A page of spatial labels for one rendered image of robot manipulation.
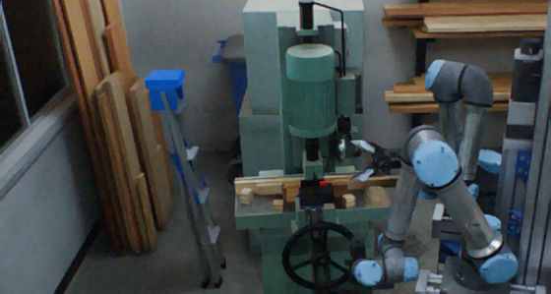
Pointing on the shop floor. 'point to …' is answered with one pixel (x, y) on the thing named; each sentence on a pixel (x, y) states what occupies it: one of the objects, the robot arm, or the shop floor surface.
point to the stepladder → (162, 79)
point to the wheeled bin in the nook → (234, 50)
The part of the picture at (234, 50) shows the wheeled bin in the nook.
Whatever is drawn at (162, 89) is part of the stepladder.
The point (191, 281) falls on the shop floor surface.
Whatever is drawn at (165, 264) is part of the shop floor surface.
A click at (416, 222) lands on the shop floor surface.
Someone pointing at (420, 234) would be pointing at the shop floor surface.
